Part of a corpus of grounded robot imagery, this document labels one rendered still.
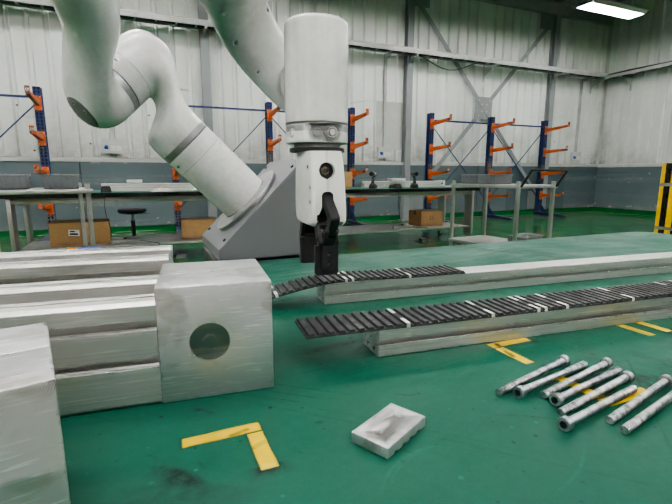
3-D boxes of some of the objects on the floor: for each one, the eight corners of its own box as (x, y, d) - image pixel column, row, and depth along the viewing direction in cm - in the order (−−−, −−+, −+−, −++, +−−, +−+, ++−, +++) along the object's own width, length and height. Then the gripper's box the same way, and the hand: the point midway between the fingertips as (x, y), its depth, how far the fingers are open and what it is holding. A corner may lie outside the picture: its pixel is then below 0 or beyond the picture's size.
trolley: (445, 260, 493) (449, 170, 476) (480, 256, 519) (485, 170, 502) (522, 280, 404) (531, 169, 387) (560, 273, 430) (570, 169, 412)
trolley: (97, 293, 359) (84, 168, 342) (107, 309, 315) (94, 167, 297) (-72, 316, 300) (-98, 166, 283) (-88, 340, 256) (-120, 165, 239)
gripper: (277, 145, 66) (280, 258, 69) (305, 135, 50) (307, 284, 53) (325, 146, 69) (325, 256, 72) (366, 137, 52) (364, 279, 55)
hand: (317, 259), depth 62 cm, fingers open, 8 cm apart
